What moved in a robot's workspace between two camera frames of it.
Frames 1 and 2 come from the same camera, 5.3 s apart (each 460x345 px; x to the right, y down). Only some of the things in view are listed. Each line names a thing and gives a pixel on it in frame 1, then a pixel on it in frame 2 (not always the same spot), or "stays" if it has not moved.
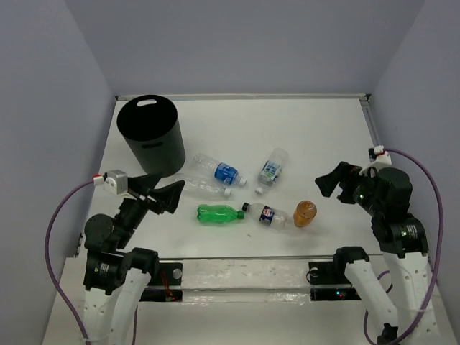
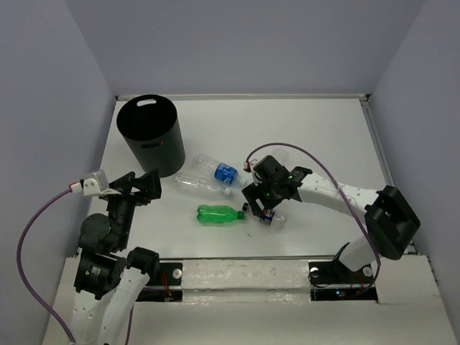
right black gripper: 347,174 → 253,192
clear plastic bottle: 200,187 stays
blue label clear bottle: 221,171 stays
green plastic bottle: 216,213 stays
